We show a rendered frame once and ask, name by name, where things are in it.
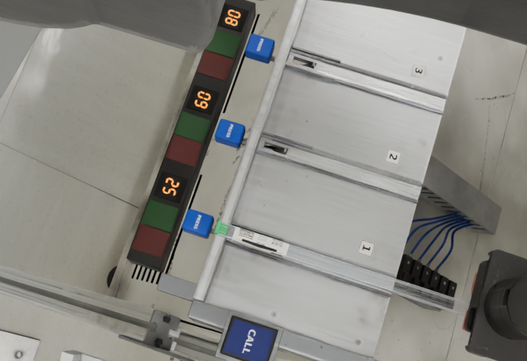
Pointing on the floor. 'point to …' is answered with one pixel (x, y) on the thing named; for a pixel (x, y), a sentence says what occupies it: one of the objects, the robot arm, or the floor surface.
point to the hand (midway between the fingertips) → (478, 313)
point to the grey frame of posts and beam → (102, 311)
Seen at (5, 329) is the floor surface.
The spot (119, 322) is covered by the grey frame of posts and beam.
